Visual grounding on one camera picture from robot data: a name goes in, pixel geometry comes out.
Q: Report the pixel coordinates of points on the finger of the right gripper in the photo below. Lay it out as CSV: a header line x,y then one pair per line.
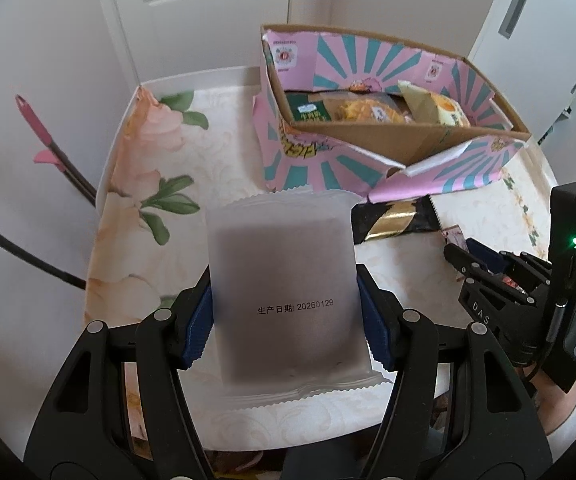
x,y
523,266
476,269

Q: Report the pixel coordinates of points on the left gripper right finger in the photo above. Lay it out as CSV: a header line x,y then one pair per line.
x,y
457,410

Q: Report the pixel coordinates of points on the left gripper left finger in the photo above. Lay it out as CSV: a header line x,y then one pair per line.
x,y
116,409

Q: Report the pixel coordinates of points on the chiffon cake packet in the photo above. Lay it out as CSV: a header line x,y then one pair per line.
x,y
431,107

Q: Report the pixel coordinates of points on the frosted white snack packet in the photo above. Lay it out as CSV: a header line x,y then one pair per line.
x,y
286,307

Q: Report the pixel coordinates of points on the yellow noodle snack bag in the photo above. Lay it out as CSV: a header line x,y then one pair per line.
x,y
373,107

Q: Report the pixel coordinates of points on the green cracker packet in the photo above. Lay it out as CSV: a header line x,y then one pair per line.
x,y
307,107

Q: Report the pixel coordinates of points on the small white candy bar packet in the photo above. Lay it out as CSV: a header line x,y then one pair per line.
x,y
454,235

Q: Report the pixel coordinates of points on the red black jerky packet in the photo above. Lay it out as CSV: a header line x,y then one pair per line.
x,y
510,283

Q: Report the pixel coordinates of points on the black gold snack packet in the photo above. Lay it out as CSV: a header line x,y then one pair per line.
x,y
385,220

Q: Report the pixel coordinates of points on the pink cardboard box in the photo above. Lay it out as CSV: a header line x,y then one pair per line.
x,y
381,162

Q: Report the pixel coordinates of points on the white wardrobe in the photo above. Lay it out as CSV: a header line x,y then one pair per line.
x,y
527,48

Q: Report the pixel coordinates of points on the floral tablecloth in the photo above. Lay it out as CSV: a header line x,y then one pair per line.
x,y
169,167

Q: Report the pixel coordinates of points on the white door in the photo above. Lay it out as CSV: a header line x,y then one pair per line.
x,y
160,38

